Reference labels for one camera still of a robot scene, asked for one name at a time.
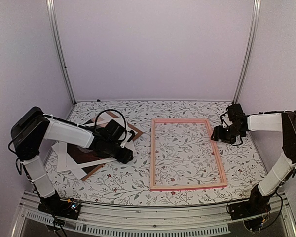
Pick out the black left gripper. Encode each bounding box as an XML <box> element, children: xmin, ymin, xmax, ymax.
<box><xmin>105</xmin><ymin>140</ymin><xmax>134</xmax><ymax>165</ymax></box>

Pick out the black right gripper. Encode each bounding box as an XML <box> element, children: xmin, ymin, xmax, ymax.
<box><xmin>211</xmin><ymin>124</ymin><xmax>245</xmax><ymax>144</ymax></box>

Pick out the brown backing board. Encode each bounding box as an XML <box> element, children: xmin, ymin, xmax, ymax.
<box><xmin>82</xmin><ymin>111</ymin><xmax>143</xmax><ymax>181</ymax></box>

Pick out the photo print with white border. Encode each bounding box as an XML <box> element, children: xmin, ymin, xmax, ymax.
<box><xmin>51</xmin><ymin>118</ymin><xmax>119</xmax><ymax>180</ymax></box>

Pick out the pink wooden picture frame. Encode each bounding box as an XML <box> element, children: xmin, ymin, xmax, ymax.
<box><xmin>149</xmin><ymin>118</ymin><xmax>228</xmax><ymax>191</ymax></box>

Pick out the white mat board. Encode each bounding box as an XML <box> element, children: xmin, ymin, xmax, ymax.
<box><xmin>52</xmin><ymin>125</ymin><xmax>136</xmax><ymax>172</ymax></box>

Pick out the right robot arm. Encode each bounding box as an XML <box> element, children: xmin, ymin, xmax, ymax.
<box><xmin>211</xmin><ymin>104</ymin><xmax>296</xmax><ymax>215</ymax></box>

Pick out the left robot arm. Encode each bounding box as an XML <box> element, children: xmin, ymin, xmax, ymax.
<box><xmin>9</xmin><ymin>107</ymin><xmax>133</xmax><ymax>215</ymax></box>

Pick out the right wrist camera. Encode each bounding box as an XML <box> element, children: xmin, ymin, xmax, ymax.
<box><xmin>220</xmin><ymin>112</ymin><xmax>232</xmax><ymax>128</ymax></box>

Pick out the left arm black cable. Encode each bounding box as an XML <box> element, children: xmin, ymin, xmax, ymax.
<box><xmin>93</xmin><ymin>109</ymin><xmax>128</xmax><ymax>139</ymax></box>

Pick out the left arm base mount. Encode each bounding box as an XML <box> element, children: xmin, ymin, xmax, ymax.
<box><xmin>38</xmin><ymin>197</ymin><xmax>81</xmax><ymax>220</ymax></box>

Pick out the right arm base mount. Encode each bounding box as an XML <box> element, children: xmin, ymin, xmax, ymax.
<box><xmin>226</xmin><ymin>201</ymin><xmax>271</xmax><ymax>220</ymax></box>

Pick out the right aluminium corner post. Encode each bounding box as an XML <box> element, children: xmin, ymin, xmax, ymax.
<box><xmin>232</xmin><ymin>0</ymin><xmax>261</xmax><ymax>104</ymax></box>

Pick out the aluminium corner post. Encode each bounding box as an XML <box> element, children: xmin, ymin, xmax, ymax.
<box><xmin>232</xmin><ymin>0</ymin><xmax>261</xmax><ymax>104</ymax></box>
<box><xmin>46</xmin><ymin>0</ymin><xmax>76</xmax><ymax>105</ymax></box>

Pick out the left aluminium corner post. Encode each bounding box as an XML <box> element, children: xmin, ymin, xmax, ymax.
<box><xmin>46</xmin><ymin>0</ymin><xmax>76</xmax><ymax>105</ymax></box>

